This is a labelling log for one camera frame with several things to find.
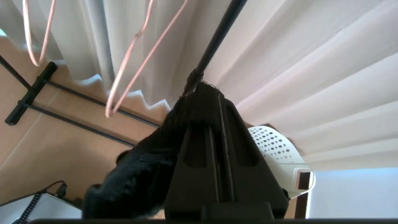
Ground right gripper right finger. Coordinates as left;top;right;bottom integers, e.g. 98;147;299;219
219;95;289;218

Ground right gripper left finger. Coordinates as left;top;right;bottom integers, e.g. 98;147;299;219
164;126;221;218

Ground black shorts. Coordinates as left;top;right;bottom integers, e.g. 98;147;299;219
82;80;224;220

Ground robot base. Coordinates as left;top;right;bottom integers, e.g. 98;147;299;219
0;192;83;224

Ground white laundry basket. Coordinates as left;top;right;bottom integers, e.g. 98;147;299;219
247;124;317;200

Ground pink clothes hanger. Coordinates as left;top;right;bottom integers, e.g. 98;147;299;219
104;0;190;118
21;0;57;67

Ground black clothes rack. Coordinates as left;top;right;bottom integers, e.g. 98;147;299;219
0;0;249;147

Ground beige curtain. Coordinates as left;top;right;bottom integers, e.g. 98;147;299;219
0;0;398;171

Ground black cable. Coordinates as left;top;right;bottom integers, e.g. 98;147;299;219
36;180;68;200

